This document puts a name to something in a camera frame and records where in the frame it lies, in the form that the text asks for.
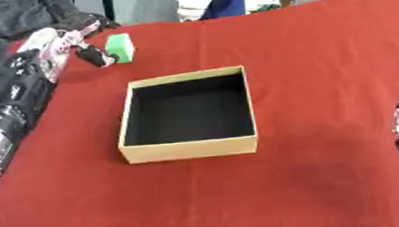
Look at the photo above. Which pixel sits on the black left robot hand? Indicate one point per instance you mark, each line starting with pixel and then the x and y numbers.
pixel 94 55

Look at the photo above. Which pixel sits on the green rectangular block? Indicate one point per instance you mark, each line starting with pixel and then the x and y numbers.
pixel 120 47

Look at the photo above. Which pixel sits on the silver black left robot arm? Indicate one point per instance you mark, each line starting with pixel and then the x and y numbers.
pixel 12 90

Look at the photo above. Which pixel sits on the tan cardboard box black inside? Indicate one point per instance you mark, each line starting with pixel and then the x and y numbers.
pixel 189 149

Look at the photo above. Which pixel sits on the black pole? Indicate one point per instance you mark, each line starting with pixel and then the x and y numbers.
pixel 107 5

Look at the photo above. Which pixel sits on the person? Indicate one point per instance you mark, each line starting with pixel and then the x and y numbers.
pixel 12 17

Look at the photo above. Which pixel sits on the blue cloth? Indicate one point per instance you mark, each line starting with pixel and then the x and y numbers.
pixel 226 5

